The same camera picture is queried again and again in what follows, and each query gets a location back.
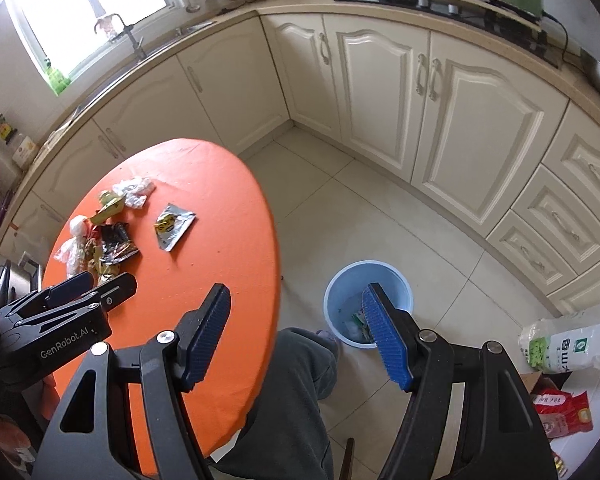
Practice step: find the silver wrapper yellow print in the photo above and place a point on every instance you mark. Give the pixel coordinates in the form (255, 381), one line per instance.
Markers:
(172, 225)

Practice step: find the steel faucet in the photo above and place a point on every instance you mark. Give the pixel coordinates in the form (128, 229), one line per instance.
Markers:
(130, 35)

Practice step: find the large glass jar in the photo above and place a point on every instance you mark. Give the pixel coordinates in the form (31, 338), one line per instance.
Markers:
(24, 149)

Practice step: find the white frame window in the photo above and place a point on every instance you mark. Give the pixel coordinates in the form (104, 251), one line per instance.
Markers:
(95, 5)

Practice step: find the blue plastic bucket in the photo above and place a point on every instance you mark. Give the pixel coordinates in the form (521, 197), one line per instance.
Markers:
(340, 290)

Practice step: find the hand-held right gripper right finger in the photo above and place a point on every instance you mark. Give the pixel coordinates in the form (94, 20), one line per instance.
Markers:
(385, 340)

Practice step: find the small jar yellow label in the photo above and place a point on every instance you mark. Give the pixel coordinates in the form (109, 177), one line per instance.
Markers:
(2, 127)

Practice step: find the white green rice bag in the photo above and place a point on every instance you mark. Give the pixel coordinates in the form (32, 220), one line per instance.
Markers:
(565, 342)

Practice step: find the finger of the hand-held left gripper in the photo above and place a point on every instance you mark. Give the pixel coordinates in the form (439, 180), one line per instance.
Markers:
(117, 292)
(70, 286)

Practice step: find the yellow green wrapper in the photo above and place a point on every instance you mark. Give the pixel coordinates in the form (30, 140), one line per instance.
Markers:
(107, 207)

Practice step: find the cardboard box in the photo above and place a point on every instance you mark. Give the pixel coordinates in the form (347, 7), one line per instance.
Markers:
(532, 385)

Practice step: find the dark printed snack wrapper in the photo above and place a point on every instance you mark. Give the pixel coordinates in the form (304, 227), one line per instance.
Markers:
(117, 245)

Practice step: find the grey green trousers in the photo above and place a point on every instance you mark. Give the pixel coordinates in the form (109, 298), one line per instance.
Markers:
(290, 400)

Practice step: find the round orange table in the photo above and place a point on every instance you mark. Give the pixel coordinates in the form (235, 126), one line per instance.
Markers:
(205, 210)

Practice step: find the heap of mixed wrappers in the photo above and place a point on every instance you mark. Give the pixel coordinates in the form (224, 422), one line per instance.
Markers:
(360, 325)

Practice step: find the gold wrapper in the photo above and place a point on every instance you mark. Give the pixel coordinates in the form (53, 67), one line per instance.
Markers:
(106, 271)

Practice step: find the cream base cabinets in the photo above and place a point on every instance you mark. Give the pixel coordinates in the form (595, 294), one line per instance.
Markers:
(480, 110)

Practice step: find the red rice bag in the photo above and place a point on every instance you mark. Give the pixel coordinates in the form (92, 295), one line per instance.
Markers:
(562, 412)

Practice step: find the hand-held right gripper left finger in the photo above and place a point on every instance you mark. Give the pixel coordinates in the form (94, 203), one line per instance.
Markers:
(207, 335)

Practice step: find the green dish soap bottle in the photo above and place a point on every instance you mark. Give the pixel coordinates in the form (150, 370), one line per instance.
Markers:
(55, 79)

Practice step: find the black gas stove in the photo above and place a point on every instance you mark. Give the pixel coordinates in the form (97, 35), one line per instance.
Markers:
(445, 7)

